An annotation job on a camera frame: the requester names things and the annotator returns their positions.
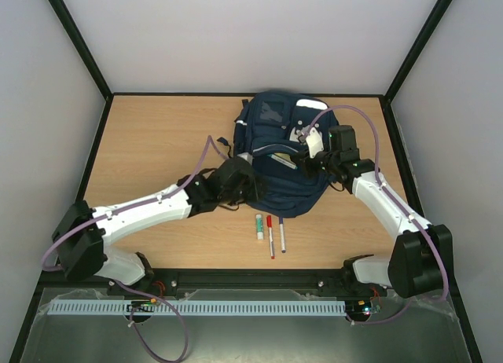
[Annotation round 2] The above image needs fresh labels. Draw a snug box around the white glue stick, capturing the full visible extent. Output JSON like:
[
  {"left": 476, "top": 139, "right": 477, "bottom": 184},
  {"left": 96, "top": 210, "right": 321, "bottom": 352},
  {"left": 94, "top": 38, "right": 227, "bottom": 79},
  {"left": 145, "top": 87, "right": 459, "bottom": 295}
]
[{"left": 255, "top": 214, "right": 264, "bottom": 240}]

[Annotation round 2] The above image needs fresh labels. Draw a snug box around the red marker pen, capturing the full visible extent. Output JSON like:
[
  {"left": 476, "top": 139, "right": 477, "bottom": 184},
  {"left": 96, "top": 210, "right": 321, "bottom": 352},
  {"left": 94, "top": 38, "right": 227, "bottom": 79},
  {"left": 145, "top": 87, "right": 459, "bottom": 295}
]
[{"left": 266, "top": 214, "right": 275, "bottom": 259}]

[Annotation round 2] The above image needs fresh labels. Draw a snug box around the yellow highlighter pen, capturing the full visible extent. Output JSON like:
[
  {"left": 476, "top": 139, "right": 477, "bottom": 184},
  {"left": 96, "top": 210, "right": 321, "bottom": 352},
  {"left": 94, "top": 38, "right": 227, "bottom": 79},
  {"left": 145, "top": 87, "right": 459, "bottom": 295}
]
[{"left": 270, "top": 153, "right": 293, "bottom": 163}]

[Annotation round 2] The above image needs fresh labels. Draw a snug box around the purple marker pen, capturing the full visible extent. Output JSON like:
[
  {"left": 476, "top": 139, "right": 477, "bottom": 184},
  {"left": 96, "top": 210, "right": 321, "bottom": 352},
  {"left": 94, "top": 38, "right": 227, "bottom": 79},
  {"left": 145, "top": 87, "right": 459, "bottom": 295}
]
[{"left": 279, "top": 217, "right": 287, "bottom": 253}]

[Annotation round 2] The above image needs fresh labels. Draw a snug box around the navy blue student backpack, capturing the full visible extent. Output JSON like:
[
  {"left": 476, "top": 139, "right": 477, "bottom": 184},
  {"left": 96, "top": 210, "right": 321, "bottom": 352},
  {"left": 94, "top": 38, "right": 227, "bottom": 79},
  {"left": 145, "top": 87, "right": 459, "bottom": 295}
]
[{"left": 233, "top": 90, "right": 339, "bottom": 218}]

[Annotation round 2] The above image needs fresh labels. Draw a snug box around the green marker pen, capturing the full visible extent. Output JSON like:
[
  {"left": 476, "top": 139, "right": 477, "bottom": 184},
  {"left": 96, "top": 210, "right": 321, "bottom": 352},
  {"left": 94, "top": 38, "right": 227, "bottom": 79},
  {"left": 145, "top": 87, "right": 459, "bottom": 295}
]
[{"left": 281, "top": 160, "right": 297, "bottom": 170}]

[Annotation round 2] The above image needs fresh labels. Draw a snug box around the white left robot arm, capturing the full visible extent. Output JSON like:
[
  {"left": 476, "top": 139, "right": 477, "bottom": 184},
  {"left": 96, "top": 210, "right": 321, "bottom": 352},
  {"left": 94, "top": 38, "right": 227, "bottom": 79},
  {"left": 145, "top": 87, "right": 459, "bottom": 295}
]
[{"left": 52, "top": 157, "right": 266, "bottom": 285}]

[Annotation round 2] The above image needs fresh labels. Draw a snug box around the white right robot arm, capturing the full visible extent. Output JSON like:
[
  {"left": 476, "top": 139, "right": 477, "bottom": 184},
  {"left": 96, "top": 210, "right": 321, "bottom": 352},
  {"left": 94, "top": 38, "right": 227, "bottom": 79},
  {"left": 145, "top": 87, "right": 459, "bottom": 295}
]
[{"left": 292, "top": 125, "right": 452, "bottom": 299}]

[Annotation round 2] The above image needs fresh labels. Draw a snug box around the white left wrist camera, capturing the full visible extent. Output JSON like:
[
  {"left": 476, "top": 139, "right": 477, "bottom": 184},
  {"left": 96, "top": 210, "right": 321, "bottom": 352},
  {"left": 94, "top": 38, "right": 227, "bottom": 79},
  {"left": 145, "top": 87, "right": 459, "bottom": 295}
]
[{"left": 237, "top": 152, "right": 253, "bottom": 165}]

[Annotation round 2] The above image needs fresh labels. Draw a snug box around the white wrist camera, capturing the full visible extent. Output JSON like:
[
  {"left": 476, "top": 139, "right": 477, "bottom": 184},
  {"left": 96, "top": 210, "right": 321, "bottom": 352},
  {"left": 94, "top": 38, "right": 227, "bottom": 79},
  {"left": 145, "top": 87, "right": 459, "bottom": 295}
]
[
  {"left": 237, "top": 152, "right": 253, "bottom": 165},
  {"left": 303, "top": 127, "right": 324, "bottom": 159}
]

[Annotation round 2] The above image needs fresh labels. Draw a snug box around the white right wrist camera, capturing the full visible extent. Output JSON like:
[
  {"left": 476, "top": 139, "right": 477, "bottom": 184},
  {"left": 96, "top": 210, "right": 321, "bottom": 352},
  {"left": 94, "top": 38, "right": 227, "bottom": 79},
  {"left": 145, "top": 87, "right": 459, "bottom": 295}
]
[{"left": 303, "top": 127, "right": 324, "bottom": 159}]

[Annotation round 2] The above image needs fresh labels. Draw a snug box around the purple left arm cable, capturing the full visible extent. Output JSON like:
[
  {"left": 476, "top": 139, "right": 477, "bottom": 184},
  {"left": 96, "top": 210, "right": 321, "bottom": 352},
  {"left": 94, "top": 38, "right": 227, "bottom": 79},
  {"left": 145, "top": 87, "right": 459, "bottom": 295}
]
[{"left": 41, "top": 134, "right": 229, "bottom": 363}]

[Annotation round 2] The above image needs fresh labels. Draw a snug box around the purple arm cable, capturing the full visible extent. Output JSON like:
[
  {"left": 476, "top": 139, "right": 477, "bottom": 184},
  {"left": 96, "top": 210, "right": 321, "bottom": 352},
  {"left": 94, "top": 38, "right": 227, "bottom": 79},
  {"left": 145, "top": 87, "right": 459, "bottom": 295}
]
[
  {"left": 41, "top": 134, "right": 229, "bottom": 363},
  {"left": 300, "top": 104, "right": 450, "bottom": 327}
]

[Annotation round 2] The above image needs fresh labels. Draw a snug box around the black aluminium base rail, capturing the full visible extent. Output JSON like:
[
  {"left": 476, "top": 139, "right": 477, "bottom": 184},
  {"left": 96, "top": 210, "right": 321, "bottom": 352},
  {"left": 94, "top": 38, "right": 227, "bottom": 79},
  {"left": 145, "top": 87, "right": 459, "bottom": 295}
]
[{"left": 39, "top": 266, "right": 457, "bottom": 299}]

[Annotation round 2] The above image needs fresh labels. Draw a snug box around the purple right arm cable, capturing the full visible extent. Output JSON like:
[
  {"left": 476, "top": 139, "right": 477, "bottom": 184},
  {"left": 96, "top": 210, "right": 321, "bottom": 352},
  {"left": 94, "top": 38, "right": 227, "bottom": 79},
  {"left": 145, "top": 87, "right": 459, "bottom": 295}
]
[{"left": 300, "top": 104, "right": 450, "bottom": 327}]

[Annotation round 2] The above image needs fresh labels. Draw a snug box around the light blue cable duct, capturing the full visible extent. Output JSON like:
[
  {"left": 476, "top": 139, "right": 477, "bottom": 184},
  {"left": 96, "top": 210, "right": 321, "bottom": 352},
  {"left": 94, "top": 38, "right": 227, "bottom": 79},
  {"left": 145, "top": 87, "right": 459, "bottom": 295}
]
[{"left": 47, "top": 299, "right": 347, "bottom": 317}]

